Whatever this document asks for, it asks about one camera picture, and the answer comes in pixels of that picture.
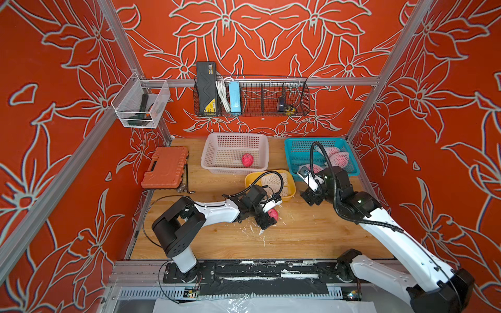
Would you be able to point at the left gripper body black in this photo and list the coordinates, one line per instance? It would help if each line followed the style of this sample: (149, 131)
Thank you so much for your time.
(257, 211)

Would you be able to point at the black yellow device box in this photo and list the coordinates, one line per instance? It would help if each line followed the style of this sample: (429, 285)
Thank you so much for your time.
(206, 86)

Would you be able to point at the clear acrylic wall box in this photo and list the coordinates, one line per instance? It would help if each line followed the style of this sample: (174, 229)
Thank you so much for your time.
(127, 101)

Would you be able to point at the teal plastic basket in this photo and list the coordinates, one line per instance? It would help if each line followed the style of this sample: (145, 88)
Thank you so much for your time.
(297, 151)

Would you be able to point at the pink plastic basket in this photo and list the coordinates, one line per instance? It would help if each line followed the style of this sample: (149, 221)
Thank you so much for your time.
(223, 152)

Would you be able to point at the white foam net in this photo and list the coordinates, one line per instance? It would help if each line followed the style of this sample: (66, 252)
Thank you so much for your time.
(284, 192)

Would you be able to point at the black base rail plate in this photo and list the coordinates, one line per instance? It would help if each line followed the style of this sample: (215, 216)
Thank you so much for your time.
(213, 279)

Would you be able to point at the orange tool case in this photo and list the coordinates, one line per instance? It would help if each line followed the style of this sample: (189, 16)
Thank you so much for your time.
(166, 168)

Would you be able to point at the black wire wall basket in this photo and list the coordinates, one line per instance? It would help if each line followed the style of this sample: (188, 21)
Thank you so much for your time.
(261, 96)

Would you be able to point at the small tape measure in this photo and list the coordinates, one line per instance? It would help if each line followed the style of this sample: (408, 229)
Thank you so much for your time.
(289, 110)

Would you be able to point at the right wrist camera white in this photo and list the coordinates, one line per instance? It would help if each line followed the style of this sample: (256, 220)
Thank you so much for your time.
(307, 175)

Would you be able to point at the netted apple right large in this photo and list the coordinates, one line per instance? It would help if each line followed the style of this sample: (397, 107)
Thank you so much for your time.
(340, 159)

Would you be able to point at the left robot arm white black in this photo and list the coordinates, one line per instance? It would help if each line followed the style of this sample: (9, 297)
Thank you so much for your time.
(178, 226)

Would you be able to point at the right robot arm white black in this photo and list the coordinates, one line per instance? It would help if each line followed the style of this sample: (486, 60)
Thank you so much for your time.
(427, 285)

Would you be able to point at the yellow plastic tray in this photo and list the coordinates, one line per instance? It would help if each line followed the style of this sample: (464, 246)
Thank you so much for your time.
(291, 184)

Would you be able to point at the dark green tool in box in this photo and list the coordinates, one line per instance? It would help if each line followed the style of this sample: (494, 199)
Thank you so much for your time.
(141, 118)

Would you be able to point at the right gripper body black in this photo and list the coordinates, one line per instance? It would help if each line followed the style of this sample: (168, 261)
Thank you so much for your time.
(321, 194)

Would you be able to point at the light blue power bank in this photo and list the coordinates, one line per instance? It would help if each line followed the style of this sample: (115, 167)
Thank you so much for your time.
(235, 99)

